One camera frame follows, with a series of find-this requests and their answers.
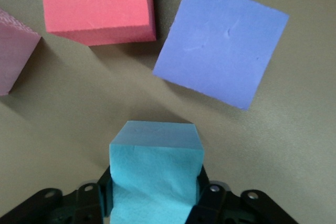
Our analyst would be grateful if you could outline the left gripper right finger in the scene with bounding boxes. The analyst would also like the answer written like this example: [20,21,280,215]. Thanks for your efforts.
[185,165,300,224]

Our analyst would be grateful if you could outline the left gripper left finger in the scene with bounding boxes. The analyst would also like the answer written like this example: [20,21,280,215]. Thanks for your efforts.
[0,165,114,224]

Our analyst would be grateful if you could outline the blue foam cube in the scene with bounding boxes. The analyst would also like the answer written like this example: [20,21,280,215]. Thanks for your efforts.
[109,120,205,224]

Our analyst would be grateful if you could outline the purple foam cube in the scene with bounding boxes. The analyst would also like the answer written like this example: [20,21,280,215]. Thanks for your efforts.
[152,0,290,111]

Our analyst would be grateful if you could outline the red foam cube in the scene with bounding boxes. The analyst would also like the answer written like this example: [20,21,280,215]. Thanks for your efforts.
[38,0,158,46]

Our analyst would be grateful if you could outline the brown table mat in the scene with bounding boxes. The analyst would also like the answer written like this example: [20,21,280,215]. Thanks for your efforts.
[0,0,336,224]

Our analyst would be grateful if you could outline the pink foam cube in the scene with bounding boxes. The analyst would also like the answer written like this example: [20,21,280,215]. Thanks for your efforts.
[0,8,42,97]

